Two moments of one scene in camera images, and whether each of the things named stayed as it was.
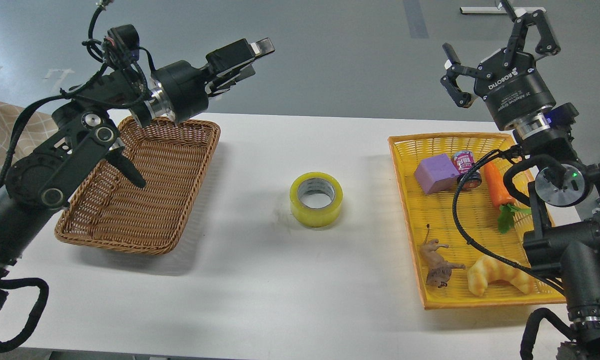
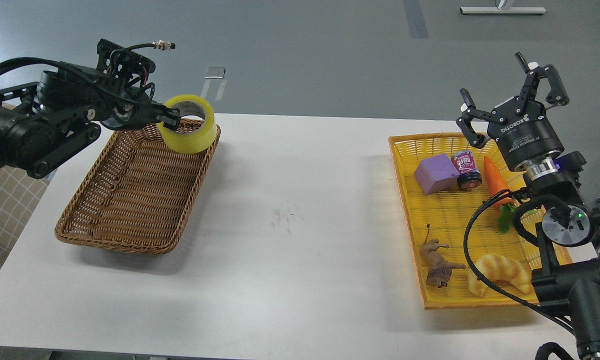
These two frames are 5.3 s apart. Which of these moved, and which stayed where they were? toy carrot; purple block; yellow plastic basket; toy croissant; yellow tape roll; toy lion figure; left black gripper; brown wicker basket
Moved: yellow tape roll; left black gripper
Stayed: toy croissant; toy carrot; purple block; yellow plastic basket; brown wicker basket; toy lion figure
